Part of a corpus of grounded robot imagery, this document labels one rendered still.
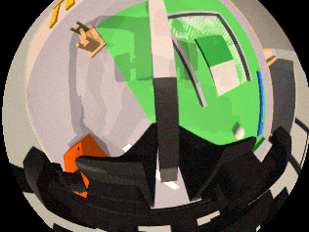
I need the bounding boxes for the green flat mat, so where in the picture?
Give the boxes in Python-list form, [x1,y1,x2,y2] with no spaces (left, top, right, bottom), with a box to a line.
[96,0,266,147]

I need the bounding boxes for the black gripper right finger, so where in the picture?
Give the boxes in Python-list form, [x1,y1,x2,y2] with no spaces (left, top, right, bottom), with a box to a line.
[178,126,257,202]

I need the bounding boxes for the white flat bar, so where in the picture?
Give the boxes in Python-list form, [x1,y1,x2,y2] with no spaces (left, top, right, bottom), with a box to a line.
[122,144,181,190]

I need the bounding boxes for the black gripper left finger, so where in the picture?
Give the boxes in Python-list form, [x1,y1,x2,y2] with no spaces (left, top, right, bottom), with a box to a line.
[75,122,158,208]

